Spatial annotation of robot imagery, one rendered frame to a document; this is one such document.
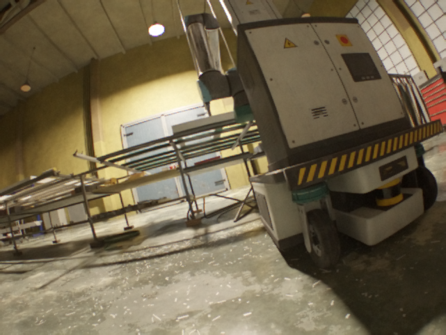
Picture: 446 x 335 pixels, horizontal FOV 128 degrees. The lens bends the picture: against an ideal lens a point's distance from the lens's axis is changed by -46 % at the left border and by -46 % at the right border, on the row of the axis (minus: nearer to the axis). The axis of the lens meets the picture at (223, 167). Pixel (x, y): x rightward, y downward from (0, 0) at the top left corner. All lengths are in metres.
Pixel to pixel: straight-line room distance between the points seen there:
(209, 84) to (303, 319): 1.14
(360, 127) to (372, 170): 0.19
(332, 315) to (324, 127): 0.50
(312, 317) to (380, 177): 0.38
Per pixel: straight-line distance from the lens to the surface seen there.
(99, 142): 9.35
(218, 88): 1.19
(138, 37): 11.16
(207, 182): 8.16
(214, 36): 1.64
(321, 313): 0.48
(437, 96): 4.13
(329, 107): 0.66
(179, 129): 1.78
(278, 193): 0.67
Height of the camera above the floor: 0.33
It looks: 5 degrees up
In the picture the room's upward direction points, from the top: 15 degrees counter-clockwise
